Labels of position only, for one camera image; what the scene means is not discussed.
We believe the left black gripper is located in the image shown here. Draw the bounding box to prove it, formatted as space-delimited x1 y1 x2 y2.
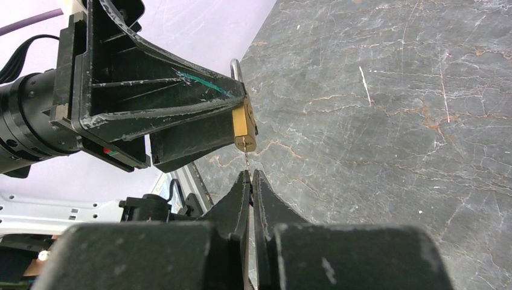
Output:
50 1 243 172

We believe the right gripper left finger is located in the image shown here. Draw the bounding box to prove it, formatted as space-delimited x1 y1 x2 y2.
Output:
34 171 251 289

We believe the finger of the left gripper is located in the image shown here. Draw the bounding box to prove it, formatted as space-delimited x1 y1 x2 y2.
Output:
150 112 234 173

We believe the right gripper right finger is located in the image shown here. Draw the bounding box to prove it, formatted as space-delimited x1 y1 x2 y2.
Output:
252 170 452 289

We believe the small brass padlock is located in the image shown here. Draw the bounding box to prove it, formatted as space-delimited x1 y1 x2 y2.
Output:
230 59 258 152

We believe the small silver key bunch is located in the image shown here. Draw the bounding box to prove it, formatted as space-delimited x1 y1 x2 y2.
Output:
244 149 252 179

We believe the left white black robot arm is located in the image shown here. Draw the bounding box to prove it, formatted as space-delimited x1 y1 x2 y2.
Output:
1 1 257 178

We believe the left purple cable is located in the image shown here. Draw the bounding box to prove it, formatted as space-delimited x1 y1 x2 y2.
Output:
0 8 65 37

